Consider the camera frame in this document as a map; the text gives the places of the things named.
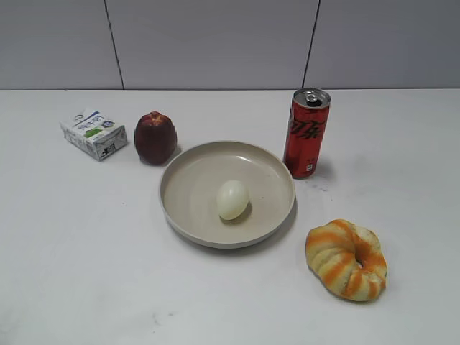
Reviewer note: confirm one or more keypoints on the white peeled egg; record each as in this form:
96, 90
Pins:
232, 199

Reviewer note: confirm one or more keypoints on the beige round plate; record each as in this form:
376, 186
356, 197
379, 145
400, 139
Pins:
190, 183

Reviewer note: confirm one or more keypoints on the dark red apple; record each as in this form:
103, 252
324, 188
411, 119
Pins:
155, 138

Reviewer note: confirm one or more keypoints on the red cola can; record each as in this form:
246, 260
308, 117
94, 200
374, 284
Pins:
307, 123

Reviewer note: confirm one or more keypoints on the white milk carton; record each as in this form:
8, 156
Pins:
94, 133

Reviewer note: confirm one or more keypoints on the orange striped twisted bread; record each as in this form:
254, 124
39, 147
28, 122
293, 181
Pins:
347, 259

